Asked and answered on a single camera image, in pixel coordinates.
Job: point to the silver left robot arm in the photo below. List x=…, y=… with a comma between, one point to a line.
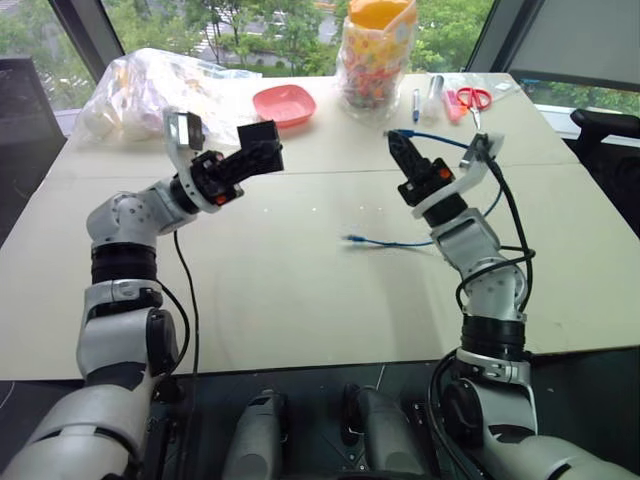
x=125, y=220

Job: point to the clear plastic bag of items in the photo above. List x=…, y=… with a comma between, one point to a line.
x=145, y=95

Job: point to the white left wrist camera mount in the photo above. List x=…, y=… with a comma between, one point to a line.
x=181, y=162

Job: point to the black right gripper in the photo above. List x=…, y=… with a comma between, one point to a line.
x=425, y=182

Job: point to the pink highlighter pen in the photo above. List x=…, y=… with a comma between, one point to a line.
x=453, y=106

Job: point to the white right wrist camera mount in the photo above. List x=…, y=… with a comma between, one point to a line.
x=475, y=175

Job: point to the clear plastic tube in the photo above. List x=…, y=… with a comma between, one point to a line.
x=433, y=97

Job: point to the dark window frame post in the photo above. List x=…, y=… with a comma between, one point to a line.
x=502, y=35
x=87, y=35

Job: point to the pink plastic bowl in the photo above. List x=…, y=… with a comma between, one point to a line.
x=284, y=105

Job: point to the grey rounded robot part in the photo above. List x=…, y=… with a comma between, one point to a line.
x=385, y=435
x=260, y=435

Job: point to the small clear plastic packet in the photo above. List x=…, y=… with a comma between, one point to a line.
x=501, y=86

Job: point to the blue marker pen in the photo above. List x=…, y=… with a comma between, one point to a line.
x=416, y=106

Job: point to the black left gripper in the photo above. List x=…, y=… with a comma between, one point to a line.
x=212, y=175

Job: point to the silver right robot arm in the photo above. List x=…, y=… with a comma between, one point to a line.
x=465, y=240

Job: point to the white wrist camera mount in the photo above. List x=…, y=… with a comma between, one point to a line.
x=475, y=175
x=181, y=162

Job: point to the black office chair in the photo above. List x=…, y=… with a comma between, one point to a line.
x=607, y=145
x=25, y=130

